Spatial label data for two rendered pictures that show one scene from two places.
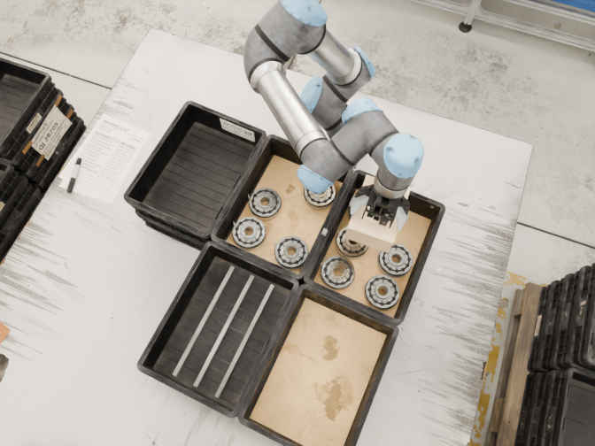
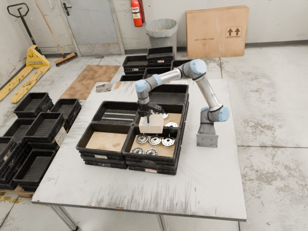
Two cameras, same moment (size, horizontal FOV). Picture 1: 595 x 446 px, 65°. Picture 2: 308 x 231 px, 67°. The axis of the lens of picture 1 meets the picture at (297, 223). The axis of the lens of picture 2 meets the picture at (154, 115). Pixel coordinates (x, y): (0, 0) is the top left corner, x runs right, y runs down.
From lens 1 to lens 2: 1.51 m
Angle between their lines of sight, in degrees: 50
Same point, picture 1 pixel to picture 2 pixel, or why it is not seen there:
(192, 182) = (165, 99)
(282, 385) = (103, 136)
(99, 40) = (243, 88)
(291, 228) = not seen: hidden behind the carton
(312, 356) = (113, 141)
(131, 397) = not seen: hidden behind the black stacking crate
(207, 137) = (183, 97)
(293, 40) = (186, 69)
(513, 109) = not seen: outside the picture
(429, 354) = (123, 186)
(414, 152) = (139, 84)
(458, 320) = (139, 195)
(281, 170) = (178, 117)
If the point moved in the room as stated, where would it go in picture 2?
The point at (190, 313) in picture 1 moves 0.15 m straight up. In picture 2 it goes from (123, 111) to (119, 99)
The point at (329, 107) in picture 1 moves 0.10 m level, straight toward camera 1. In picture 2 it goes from (203, 116) to (191, 118)
